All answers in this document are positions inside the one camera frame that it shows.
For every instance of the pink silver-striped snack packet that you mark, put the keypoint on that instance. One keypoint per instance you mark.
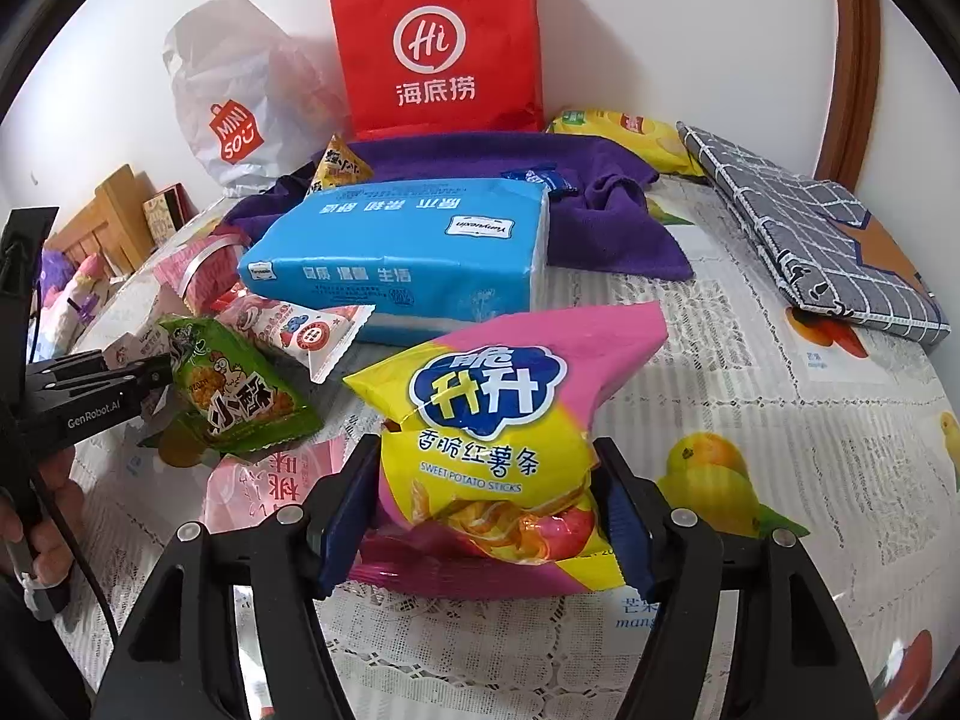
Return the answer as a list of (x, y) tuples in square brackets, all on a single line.
[(202, 270)]

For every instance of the pink peach snack packet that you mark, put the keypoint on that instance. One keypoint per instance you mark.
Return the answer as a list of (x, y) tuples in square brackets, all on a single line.
[(270, 481)]

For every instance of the pink printed fabric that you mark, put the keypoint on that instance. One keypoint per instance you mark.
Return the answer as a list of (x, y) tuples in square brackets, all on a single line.
[(71, 300)]

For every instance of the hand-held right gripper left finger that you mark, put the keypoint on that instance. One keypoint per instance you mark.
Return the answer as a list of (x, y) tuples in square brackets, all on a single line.
[(349, 511)]

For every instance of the red paper bag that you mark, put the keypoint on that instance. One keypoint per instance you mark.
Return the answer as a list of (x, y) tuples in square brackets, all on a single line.
[(435, 15)]

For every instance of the purple towel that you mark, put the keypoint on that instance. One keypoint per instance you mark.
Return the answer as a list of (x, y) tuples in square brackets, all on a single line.
[(622, 232)]

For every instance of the red-edged patterned box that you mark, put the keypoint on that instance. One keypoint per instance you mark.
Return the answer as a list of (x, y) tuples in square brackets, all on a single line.
[(169, 214)]

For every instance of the small blue wrapper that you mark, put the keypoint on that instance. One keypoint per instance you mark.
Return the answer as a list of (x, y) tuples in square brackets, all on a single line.
[(541, 177)]

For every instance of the grey checked cloth folder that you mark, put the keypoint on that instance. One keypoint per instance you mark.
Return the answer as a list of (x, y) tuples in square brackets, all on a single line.
[(787, 225)]

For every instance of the green snack packet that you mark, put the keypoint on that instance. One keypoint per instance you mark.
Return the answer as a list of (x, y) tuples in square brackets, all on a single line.
[(240, 397)]

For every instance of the orange triangular snack packet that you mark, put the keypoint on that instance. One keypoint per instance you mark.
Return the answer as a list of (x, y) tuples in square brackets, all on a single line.
[(341, 165)]

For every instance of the pink white strawberry snack packet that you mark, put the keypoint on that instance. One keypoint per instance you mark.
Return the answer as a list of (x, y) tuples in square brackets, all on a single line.
[(307, 330)]

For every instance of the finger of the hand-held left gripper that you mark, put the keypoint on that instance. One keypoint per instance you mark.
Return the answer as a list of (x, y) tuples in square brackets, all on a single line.
[(146, 379)]

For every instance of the person's left hand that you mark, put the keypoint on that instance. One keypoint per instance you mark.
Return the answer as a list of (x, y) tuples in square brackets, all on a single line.
[(58, 532)]

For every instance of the blue tissue pack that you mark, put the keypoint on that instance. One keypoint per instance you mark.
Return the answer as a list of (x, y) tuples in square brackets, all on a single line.
[(390, 255)]

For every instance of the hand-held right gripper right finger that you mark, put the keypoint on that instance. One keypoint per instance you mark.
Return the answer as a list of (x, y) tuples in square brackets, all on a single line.
[(622, 526)]

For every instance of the yellow chips bag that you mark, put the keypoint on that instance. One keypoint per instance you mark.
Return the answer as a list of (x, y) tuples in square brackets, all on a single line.
[(645, 135)]

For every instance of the pink yellow sweet potato bag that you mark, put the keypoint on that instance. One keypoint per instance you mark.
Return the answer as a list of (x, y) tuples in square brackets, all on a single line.
[(480, 405)]

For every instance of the fruit print tablecloth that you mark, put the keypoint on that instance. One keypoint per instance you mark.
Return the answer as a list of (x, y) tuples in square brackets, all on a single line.
[(750, 405)]

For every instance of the brown wooden door frame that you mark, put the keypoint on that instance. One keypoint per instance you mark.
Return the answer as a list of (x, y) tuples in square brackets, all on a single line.
[(847, 90)]

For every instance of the white plastic bag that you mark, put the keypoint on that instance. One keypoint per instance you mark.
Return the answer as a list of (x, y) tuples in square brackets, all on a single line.
[(225, 75)]

